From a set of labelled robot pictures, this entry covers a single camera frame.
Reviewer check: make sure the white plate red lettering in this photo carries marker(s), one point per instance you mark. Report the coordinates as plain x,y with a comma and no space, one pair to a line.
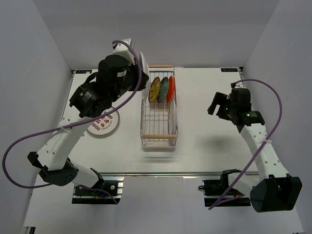
105,126

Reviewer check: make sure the white plate teal rim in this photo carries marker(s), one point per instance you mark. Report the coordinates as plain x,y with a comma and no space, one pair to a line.
145,69

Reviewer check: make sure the left blue table label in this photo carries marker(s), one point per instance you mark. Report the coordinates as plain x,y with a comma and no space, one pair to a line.
83,71

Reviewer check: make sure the right blue table label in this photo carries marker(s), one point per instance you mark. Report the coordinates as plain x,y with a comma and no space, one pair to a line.
229,70

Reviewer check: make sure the teal patterned plate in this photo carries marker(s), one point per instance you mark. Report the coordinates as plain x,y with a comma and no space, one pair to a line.
164,87

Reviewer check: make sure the orange plate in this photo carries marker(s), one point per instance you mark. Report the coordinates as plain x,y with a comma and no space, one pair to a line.
171,89

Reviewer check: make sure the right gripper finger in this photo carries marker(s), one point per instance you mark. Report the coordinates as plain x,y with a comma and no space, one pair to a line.
219,98
212,107

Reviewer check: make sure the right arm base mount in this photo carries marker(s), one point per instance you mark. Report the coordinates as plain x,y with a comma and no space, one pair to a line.
213,188

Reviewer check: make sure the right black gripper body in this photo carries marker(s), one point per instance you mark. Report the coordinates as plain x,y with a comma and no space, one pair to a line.
227,108

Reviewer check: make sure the metal wire dish rack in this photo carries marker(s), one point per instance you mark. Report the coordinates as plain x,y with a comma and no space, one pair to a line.
154,119

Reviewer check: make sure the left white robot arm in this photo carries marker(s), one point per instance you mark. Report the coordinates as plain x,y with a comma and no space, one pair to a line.
116,75

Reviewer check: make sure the yellow patterned plate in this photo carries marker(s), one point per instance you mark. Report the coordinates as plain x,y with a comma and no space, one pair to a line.
154,89

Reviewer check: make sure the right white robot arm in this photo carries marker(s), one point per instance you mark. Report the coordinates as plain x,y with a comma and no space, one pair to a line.
275,190

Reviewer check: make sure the plain white plate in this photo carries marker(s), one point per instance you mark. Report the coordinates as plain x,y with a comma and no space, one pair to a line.
172,118

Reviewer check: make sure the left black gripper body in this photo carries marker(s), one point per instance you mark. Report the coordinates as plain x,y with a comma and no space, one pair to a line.
132,77

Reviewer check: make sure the blue table label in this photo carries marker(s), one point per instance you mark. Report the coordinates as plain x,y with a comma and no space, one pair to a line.
229,70
83,71

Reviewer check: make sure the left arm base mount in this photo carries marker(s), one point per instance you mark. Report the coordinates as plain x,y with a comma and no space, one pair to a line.
109,194

